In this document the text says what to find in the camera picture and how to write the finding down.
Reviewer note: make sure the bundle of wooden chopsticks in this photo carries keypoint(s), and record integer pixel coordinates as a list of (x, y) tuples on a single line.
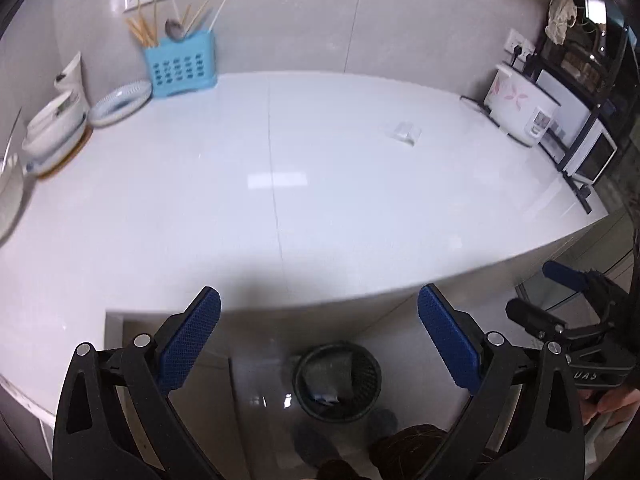
[(142, 30)]

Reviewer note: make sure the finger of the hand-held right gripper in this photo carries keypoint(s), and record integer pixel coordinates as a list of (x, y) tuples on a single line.
[(567, 275), (535, 317)]

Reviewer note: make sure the blue plastic utensil holder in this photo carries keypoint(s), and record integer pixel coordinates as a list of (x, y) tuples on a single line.
[(177, 67)]

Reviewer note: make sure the white chopstick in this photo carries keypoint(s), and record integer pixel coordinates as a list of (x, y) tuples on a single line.
[(219, 10)]

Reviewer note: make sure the white ceramic bowl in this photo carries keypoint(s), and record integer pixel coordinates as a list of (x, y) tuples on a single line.
[(52, 117)]

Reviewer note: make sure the wooden coaster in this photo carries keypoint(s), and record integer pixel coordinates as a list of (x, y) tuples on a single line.
[(67, 162)]

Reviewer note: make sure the hanging beige cloth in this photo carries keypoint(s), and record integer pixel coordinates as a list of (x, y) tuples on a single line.
[(560, 17)]

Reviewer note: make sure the white floral rice cooker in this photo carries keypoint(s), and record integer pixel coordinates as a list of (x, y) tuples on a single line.
[(517, 105)]

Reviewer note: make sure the person's right hand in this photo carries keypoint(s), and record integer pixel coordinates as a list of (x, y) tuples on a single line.
[(615, 402)]

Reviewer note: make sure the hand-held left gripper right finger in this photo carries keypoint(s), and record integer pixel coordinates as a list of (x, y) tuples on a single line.
[(447, 340)]

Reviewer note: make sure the black metal rack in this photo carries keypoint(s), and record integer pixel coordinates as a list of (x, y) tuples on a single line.
[(585, 195)]

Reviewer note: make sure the blue patterned plate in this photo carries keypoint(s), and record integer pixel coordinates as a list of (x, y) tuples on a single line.
[(117, 105)]

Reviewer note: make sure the grey slipper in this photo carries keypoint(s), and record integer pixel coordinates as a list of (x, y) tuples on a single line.
[(384, 421)]

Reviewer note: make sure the white plate with dark rim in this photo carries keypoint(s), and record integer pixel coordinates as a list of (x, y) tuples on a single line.
[(10, 195)]

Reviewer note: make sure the white microwave oven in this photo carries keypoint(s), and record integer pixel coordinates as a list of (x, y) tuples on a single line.
[(562, 95)]

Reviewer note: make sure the clear plastic wrapper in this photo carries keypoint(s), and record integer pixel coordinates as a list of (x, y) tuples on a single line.
[(405, 132)]

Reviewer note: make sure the white ceramic vase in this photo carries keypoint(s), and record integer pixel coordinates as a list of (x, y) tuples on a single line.
[(72, 80)]

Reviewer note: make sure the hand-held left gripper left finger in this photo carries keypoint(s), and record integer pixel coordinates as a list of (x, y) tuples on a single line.
[(190, 340)]

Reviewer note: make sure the metal spoon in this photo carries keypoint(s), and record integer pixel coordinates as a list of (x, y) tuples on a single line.
[(174, 30)]

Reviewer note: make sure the black power plug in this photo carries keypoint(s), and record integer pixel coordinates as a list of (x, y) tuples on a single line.
[(516, 55)]

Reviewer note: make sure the black mesh trash bin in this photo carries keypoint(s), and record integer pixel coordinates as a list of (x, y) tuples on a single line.
[(367, 380)]

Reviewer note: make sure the white bowl with blue pattern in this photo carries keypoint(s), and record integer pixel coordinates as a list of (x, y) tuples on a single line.
[(55, 147)]

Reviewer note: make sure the person's dark trousers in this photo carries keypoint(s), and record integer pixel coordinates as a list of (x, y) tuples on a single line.
[(400, 450)]

